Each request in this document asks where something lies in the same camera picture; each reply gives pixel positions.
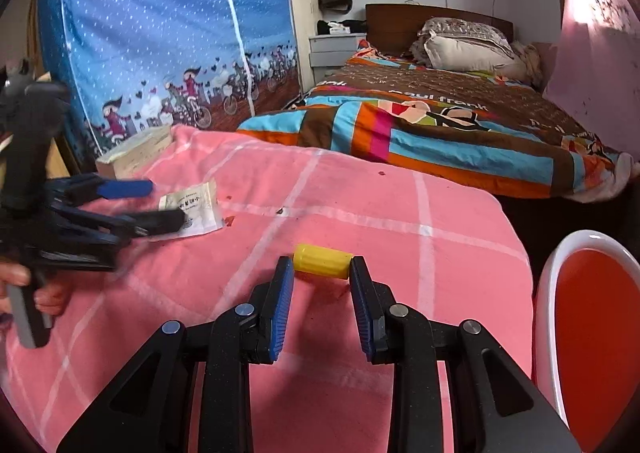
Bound white printed paper packet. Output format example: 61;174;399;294
159;178;224;241

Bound cream pillow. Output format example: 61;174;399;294
424;30;526;78

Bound pink curtain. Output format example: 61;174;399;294
542;0;640;158

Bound person's left hand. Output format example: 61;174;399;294
0;263;68;319

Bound cream wardrobe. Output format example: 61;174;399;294
287;0;326;96

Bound white nightstand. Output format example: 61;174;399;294
308;33;368;68

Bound bed with colourful blanket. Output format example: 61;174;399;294
236;40;636;201

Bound brown wooden headboard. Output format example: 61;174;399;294
365;3;515;56

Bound pink checked blanket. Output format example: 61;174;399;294
5;125;533;453

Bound blue printed wardrobe cover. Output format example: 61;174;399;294
37;0;301;156

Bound beige crumpled cushion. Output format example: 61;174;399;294
510;42;543;88

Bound yellow ribbed plastic cylinder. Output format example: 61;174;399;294
292;244;351;280

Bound pale wooden block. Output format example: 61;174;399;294
95;125;173;180

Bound beige pillows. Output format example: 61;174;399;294
410;18;513;66

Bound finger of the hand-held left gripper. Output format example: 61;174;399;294
75;208;188;246
65;175;155;206

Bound red and white plastic basin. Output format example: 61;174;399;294
532;230;640;444

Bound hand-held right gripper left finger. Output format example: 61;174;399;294
55;255;296;453

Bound dark clothes pile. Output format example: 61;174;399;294
316;19;367;35

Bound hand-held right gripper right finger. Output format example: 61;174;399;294
348;255;583;453

